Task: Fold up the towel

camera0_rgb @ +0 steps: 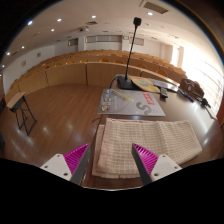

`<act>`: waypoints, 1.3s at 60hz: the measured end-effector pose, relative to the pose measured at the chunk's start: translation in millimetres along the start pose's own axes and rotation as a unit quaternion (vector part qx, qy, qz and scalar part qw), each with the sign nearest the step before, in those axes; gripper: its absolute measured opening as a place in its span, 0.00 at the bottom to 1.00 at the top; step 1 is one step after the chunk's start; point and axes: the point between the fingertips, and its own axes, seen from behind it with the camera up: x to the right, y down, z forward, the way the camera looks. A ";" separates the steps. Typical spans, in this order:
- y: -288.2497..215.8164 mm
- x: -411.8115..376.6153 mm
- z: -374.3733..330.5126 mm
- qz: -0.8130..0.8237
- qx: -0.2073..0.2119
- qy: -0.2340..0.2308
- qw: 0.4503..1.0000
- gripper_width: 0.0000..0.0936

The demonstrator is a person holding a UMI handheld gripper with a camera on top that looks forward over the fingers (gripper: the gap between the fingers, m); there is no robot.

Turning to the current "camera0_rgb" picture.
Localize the black stapler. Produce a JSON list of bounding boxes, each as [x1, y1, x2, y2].
[[199, 97, 212, 109]]

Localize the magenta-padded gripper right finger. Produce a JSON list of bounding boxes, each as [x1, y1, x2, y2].
[[131, 142, 183, 186]]

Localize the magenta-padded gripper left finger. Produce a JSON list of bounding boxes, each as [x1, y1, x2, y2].
[[40, 142, 92, 186]]

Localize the blue marker pen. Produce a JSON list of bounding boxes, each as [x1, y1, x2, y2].
[[176, 88, 188, 100]]

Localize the black remote control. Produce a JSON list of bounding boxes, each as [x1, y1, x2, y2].
[[159, 87, 169, 99]]

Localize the rows of wooden auditorium seats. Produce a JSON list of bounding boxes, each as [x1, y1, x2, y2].
[[4, 49, 188, 102]]

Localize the yellow booklet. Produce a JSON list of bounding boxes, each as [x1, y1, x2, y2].
[[128, 74, 161, 94]]

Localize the small wooden folding desk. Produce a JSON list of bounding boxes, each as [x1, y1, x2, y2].
[[5, 91, 39, 137]]

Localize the black gooseneck desk microphone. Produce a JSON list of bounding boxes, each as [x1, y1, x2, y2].
[[116, 17, 143, 91]]

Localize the yellow pen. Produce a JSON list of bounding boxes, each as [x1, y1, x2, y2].
[[111, 89, 133, 101]]

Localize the round ceiling lights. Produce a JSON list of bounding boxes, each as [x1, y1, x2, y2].
[[4, 11, 155, 58]]

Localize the blue printed paper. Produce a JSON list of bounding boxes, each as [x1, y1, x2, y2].
[[146, 77, 180, 93]]

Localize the beige waffle-weave towel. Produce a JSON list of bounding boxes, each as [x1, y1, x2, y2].
[[91, 117, 203, 179]]

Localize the ceiling air vent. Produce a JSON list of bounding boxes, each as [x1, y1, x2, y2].
[[142, 0, 170, 15]]

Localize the grey printed poster sheet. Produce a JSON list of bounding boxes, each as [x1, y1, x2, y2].
[[97, 88, 167, 118]]

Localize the brown wooden desk organizer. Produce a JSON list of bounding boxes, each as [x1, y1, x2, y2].
[[179, 78, 205, 99]]

